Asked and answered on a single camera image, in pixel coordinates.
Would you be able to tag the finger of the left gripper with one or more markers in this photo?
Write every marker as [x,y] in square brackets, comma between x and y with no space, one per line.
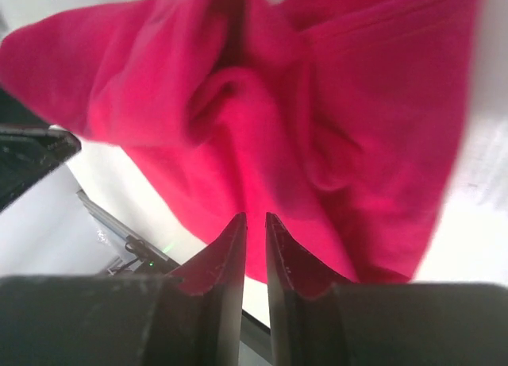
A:
[30,149]

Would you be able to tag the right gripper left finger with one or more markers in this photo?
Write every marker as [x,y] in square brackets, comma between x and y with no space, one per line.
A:
[190,316]

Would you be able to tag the magenta t shirt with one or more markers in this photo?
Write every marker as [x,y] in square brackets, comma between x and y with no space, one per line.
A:
[342,117]

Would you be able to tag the aluminium front rail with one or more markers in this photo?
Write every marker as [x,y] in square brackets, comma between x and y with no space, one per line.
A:
[122,230]

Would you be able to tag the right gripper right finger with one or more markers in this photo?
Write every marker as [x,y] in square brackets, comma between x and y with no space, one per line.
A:
[318,317]

